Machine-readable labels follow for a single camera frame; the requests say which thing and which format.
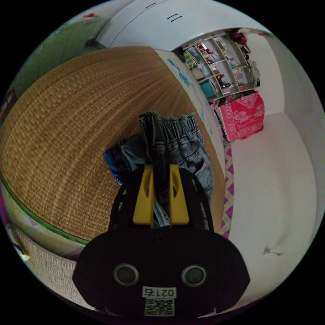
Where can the white cupboard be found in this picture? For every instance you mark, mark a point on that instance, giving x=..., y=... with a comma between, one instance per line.
x=157, y=22

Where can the pile of clothes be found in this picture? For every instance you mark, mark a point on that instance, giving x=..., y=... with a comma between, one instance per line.
x=189, y=142

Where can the beige woven cloth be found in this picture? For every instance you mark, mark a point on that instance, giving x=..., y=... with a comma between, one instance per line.
x=50, y=264

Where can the purple patterned floor mat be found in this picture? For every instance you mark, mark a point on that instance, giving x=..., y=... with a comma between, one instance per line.
x=228, y=182

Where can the gray pants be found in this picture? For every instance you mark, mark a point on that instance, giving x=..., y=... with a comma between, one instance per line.
x=154, y=149

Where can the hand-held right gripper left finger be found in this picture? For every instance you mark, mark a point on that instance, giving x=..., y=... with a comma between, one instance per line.
x=142, y=200

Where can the bed with woven mat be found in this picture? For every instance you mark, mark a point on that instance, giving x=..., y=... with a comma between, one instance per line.
x=76, y=132

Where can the white shelf with items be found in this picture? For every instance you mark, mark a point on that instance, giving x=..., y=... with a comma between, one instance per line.
x=218, y=66

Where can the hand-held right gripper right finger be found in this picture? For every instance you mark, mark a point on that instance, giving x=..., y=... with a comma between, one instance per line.
x=178, y=203

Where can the pink patterned blanket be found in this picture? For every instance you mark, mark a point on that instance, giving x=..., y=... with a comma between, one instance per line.
x=243, y=116

